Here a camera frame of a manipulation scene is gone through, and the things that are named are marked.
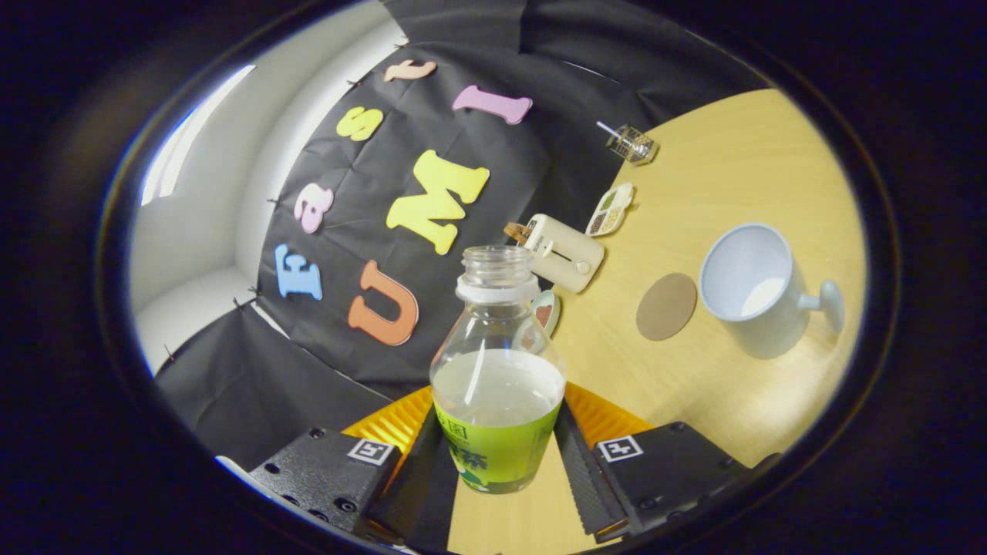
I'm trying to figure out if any clear juice bottle green label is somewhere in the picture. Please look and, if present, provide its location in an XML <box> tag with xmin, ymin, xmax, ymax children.
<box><xmin>429</xmin><ymin>245</ymin><xmax>568</xmax><ymax>495</ymax></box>

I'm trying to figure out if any wooden table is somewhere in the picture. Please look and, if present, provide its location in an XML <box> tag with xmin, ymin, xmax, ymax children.
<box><xmin>447</xmin><ymin>89</ymin><xmax>868</xmax><ymax>555</ymax></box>

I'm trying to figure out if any ceiling light panel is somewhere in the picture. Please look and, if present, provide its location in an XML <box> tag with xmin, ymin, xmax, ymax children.
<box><xmin>141</xmin><ymin>65</ymin><xmax>256</xmax><ymax>207</ymax></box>

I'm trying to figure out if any black backdrop cloth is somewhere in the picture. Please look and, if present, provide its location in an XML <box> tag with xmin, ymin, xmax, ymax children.
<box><xmin>154</xmin><ymin>0</ymin><xmax>772</xmax><ymax>473</ymax></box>

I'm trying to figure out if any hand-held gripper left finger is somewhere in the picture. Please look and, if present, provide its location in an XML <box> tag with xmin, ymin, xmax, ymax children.
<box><xmin>251</xmin><ymin>385</ymin><xmax>461</xmax><ymax>553</ymax></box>

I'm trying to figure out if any clear glass holder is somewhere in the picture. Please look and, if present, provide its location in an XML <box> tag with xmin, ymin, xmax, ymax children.
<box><xmin>605</xmin><ymin>123</ymin><xmax>659</xmax><ymax>167</ymax></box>

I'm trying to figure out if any round brown coaster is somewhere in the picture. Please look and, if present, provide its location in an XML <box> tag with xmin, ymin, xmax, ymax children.
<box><xmin>635</xmin><ymin>272</ymin><xmax>699</xmax><ymax>342</ymax></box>

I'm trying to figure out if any cream toaster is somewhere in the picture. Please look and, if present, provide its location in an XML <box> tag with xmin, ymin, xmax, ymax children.
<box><xmin>524</xmin><ymin>214</ymin><xmax>606</xmax><ymax>294</ymax></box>

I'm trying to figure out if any pale green plate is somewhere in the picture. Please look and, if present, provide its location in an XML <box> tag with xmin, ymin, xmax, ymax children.
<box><xmin>532</xmin><ymin>290</ymin><xmax>561</xmax><ymax>338</ymax></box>

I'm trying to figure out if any pale blue cup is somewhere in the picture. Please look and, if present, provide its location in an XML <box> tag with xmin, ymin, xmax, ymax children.
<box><xmin>699</xmin><ymin>223</ymin><xmax>846</xmax><ymax>359</ymax></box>

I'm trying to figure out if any white divided snack tray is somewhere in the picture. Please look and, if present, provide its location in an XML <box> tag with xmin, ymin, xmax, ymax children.
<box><xmin>584</xmin><ymin>182</ymin><xmax>635</xmax><ymax>237</ymax></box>

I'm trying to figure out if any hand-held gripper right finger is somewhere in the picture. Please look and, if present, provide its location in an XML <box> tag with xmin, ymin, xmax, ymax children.
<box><xmin>554</xmin><ymin>383</ymin><xmax>753</xmax><ymax>544</ymax></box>

